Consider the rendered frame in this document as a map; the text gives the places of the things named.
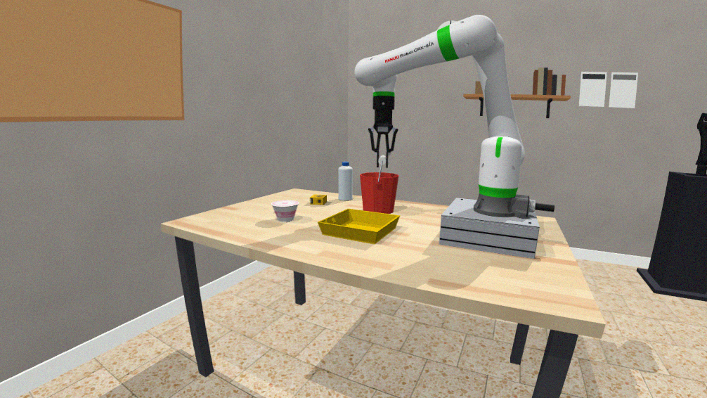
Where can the white bottle with blue cap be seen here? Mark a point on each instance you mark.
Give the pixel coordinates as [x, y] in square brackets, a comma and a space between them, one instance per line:
[345, 182]

